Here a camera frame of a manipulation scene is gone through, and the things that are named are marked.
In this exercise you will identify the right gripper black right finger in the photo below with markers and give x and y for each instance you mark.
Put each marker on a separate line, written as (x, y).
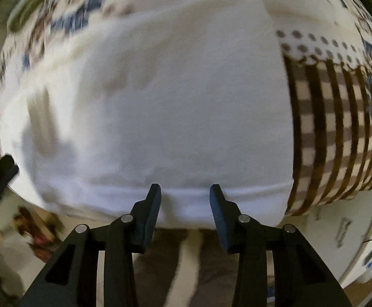
(277, 266)

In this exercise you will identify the floral bed cover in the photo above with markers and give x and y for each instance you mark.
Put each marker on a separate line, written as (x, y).
(327, 51)

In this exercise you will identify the white bedside table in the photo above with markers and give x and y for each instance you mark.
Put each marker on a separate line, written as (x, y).
(341, 233)

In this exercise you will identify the white pants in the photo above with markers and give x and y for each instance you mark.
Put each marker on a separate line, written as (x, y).
(187, 95)

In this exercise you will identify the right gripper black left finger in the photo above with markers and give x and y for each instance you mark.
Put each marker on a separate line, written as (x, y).
(70, 277)

